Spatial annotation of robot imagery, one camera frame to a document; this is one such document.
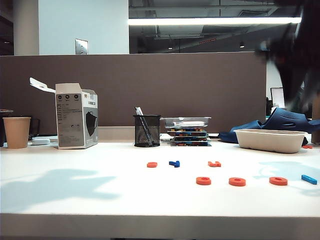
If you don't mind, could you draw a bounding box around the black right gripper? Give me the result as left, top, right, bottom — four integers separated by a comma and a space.
254, 22, 320, 104

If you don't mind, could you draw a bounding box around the light blue letter l magnet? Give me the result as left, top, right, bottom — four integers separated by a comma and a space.
301, 174, 318, 185

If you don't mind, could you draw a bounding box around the orange letter o magnet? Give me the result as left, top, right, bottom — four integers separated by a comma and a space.
269, 176, 289, 186
228, 177, 247, 187

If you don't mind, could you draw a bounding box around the flat magnet letter pack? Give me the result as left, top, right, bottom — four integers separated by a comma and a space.
166, 127, 208, 133
171, 136, 211, 142
169, 131, 210, 138
169, 141, 212, 147

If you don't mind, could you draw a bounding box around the computer monitor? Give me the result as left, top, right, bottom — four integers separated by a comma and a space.
270, 87, 286, 108

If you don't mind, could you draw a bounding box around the brown cardboard box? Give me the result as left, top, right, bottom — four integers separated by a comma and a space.
311, 99, 320, 145

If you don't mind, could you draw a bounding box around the beige pulp fibre tray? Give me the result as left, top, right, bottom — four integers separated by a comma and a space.
233, 128, 308, 154

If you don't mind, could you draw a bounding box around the white labelled packet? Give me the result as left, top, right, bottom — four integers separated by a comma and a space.
172, 120, 206, 128

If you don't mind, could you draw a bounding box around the long ceiling light strip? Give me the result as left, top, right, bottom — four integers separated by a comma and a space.
128, 16, 302, 26

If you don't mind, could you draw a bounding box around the clear plastic box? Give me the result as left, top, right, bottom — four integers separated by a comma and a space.
159, 116, 212, 130

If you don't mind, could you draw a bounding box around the brown desk partition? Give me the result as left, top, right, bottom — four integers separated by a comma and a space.
0, 51, 267, 135

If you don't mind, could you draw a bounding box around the black mesh pen holder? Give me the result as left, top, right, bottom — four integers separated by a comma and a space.
132, 114, 162, 148

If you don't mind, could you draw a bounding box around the black and white pen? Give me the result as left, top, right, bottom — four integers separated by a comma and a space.
134, 106, 154, 146

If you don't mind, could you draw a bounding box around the white face mask box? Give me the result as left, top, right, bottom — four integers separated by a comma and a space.
29, 77, 99, 150

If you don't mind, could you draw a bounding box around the small white plastic case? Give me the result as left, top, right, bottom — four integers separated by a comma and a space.
31, 137, 52, 146

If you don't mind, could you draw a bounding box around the dark drinking glass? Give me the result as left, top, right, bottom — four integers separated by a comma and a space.
28, 118, 41, 141

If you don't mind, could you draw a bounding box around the brown paper cup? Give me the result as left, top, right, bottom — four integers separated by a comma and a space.
2, 116, 32, 150

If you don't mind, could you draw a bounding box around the beige partition base rail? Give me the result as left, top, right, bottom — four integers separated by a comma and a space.
97, 126, 137, 143

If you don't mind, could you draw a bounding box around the metal wall switch plate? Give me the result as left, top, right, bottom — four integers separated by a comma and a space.
74, 38, 89, 55

